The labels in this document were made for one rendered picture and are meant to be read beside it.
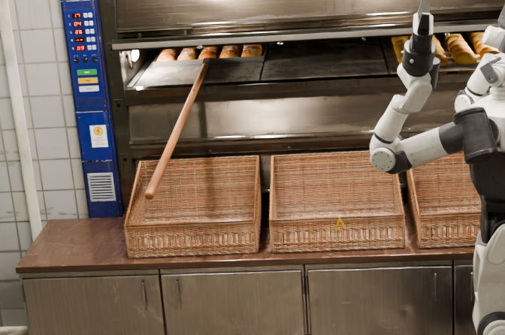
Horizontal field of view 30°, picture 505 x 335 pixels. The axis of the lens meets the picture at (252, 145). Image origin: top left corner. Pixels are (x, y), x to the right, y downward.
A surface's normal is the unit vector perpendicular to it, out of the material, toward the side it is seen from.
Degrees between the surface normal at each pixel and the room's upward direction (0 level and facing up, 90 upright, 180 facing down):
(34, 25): 90
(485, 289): 90
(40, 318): 90
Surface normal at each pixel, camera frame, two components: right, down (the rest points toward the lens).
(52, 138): -0.07, 0.31
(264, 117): -0.09, -0.03
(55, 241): -0.07, -0.95
